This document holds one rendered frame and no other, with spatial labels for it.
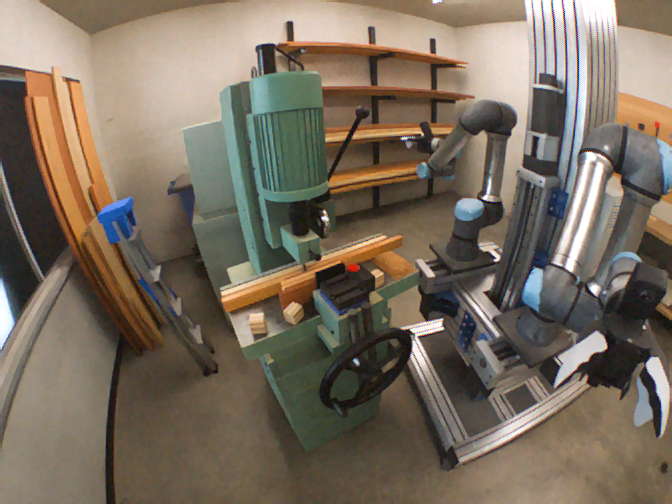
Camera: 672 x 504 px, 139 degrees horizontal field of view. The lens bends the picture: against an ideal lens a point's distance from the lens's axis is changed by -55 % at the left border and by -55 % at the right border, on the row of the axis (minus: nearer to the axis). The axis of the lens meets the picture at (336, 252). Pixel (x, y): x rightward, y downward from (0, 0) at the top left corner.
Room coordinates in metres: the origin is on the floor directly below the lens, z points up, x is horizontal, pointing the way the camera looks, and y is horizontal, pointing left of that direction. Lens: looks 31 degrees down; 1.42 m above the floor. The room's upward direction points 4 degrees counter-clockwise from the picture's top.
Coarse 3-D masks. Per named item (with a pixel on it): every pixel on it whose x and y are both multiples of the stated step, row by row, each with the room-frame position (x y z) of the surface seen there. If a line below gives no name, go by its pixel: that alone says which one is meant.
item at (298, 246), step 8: (288, 224) 0.78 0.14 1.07; (288, 232) 0.72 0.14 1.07; (312, 232) 0.71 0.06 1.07; (288, 240) 0.71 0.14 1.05; (296, 240) 0.67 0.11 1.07; (304, 240) 0.66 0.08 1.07; (312, 240) 0.67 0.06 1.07; (288, 248) 0.72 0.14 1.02; (296, 248) 0.65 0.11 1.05; (304, 248) 0.66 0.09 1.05; (312, 248) 0.67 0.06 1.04; (296, 256) 0.66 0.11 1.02; (304, 256) 0.66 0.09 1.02; (312, 256) 0.67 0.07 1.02
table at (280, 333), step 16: (384, 272) 0.73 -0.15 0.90; (416, 272) 0.71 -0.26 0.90; (384, 288) 0.65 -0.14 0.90; (400, 288) 0.68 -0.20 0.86; (256, 304) 0.60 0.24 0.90; (272, 304) 0.60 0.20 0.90; (304, 304) 0.59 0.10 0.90; (240, 320) 0.54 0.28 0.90; (272, 320) 0.53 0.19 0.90; (304, 320) 0.53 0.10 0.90; (320, 320) 0.54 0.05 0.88; (384, 320) 0.54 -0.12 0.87; (240, 336) 0.47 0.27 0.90; (256, 336) 0.47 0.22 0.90; (272, 336) 0.48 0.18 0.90; (288, 336) 0.50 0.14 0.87; (304, 336) 0.52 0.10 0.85; (320, 336) 0.51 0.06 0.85; (256, 352) 0.45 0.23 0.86; (336, 352) 0.46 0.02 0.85
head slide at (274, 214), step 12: (252, 120) 0.75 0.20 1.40; (252, 132) 0.77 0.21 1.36; (252, 144) 0.79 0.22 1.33; (252, 156) 0.80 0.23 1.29; (264, 204) 0.75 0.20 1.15; (276, 204) 0.77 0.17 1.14; (264, 216) 0.78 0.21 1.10; (276, 216) 0.76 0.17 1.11; (264, 228) 0.81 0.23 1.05; (276, 228) 0.76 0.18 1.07; (276, 240) 0.76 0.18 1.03
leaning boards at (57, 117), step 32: (32, 96) 1.10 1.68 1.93; (64, 96) 1.47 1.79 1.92; (32, 128) 1.01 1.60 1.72; (64, 128) 1.38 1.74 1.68; (64, 160) 1.29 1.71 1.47; (96, 160) 1.76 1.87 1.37; (64, 192) 1.13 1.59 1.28; (96, 192) 1.48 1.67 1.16; (64, 224) 1.04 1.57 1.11; (96, 224) 1.21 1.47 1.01; (96, 256) 1.09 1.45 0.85; (96, 288) 1.04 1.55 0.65; (128, 288) 1.23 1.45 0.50; (128, 320) 1.10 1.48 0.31; (160, 320) 1.39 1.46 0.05
